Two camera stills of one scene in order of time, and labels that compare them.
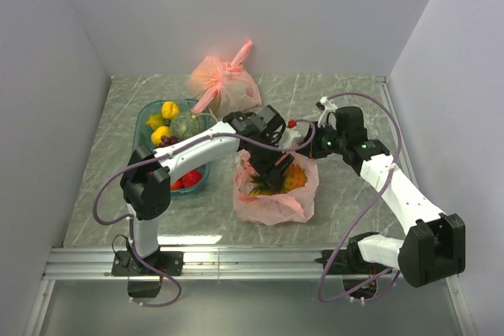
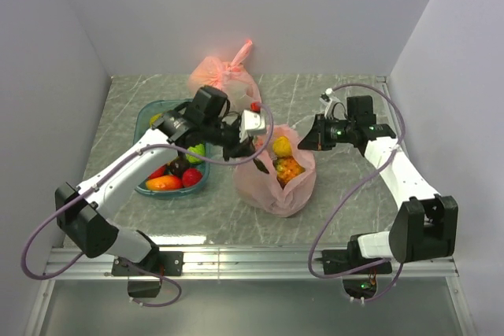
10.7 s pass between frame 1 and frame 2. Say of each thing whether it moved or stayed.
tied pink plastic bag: stayed
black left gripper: moved
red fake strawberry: stayed
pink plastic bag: moved
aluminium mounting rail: stayed
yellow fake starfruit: stayed
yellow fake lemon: moved
